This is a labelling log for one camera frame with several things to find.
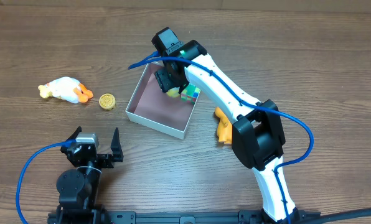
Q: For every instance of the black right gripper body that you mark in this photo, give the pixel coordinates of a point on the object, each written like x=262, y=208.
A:
x=164, y=82

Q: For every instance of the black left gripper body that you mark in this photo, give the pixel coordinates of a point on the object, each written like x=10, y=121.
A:
x=101, y=159

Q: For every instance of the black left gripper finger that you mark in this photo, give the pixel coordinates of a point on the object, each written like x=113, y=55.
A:
x=75, y=134
x=116, y=147

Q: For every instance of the yellow blue toy ball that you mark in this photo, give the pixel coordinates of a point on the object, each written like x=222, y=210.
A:
x=173, y=93

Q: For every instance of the colourful puzzle cube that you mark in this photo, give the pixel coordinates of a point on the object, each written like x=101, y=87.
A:
x=190, y=94

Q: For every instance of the yellow round wheel toy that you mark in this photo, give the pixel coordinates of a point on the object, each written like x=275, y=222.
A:
x=107, y=101

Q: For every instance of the orange dinosaur toy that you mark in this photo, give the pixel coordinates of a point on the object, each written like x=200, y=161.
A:
x=224, y=127

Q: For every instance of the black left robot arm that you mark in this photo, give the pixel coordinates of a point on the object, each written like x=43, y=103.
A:
x=78, y=187

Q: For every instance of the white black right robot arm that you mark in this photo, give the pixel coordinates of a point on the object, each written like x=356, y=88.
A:
x=257, y=131

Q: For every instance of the white cardboard box pink inside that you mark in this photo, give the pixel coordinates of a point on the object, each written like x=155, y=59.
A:
x=152, y=108

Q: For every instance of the white orange plush duck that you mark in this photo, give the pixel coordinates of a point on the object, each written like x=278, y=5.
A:
x=66, y=88

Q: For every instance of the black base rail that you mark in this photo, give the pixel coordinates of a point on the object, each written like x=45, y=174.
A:
x=243, y=216

